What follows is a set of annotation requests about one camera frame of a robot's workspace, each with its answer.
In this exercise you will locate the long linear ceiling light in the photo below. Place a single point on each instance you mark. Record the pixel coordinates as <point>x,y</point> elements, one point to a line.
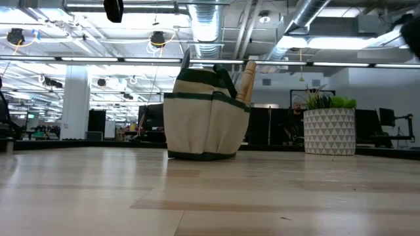
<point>92,59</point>

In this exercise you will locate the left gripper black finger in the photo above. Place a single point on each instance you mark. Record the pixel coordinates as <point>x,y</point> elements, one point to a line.
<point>113,10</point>

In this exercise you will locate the beige green canvas gardening bag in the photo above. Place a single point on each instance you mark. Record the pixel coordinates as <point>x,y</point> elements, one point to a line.
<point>197,124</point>

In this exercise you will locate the ribbed silver ventilation duct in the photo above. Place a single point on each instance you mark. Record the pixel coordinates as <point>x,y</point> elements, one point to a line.
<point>206,26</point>

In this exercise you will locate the black partition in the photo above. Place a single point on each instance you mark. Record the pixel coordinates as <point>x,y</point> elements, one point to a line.
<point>262,124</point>

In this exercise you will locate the small black monitor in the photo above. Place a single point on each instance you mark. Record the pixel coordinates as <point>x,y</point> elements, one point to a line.
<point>387,117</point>

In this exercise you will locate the white pillar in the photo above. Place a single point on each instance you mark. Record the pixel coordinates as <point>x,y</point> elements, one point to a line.
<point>75,105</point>

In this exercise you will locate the green plant in patterned pot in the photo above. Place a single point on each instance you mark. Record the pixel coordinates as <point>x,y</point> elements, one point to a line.
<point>328,131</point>

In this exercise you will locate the person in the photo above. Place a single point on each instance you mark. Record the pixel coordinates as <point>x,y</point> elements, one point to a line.
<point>295,124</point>

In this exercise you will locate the black cabinet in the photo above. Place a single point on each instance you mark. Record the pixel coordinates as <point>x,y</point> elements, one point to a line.
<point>96,124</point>

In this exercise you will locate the smooth silver ventilation duct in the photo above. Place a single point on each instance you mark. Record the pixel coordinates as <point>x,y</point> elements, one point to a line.
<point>305,13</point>

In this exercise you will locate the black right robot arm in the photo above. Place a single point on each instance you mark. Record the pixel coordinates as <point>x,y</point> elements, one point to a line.
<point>411,32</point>

